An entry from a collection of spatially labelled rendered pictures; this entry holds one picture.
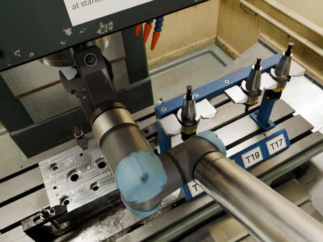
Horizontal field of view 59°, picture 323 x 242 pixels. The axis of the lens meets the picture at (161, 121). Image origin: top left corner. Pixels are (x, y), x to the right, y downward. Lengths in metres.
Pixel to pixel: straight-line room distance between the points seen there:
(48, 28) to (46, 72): 0.82
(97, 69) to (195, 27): 1.46
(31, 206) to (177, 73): 1.20
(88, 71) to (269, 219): 0.36
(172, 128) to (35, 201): 0.59
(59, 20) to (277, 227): 0.37
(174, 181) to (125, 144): 0.14
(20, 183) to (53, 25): 0.89
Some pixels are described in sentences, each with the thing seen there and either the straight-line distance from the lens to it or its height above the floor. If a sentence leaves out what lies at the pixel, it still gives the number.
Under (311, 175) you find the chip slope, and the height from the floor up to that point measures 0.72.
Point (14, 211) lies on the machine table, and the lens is 1.15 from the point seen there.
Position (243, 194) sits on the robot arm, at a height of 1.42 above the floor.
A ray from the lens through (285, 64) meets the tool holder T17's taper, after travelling 0.92.
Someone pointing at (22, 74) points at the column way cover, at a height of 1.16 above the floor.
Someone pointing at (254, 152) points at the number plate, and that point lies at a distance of 1.08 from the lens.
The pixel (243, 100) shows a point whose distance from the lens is 0.86.
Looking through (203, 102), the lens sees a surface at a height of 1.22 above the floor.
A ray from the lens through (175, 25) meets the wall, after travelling 1.83.
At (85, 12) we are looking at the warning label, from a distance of 0.37.
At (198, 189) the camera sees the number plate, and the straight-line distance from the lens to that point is 1.00.
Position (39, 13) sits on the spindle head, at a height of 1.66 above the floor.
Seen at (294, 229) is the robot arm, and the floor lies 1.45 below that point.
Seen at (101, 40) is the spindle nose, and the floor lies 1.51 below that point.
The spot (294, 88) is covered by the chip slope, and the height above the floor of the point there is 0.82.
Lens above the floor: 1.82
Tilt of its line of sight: 50 degrees down
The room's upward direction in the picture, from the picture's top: 6 degrees counter-clockwise
